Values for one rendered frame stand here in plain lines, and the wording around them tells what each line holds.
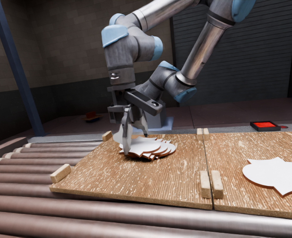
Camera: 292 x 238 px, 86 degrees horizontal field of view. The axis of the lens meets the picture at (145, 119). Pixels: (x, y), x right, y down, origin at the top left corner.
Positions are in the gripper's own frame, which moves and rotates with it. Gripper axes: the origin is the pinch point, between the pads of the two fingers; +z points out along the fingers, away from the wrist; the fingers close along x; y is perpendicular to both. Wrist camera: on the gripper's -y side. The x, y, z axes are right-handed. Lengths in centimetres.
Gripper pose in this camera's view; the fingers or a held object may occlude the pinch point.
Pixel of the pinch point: (138, 144)
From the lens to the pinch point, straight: 52.8
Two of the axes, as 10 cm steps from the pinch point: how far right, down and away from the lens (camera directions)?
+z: 1.4, 9.5, 2.7
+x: -4.6, 3.1, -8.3
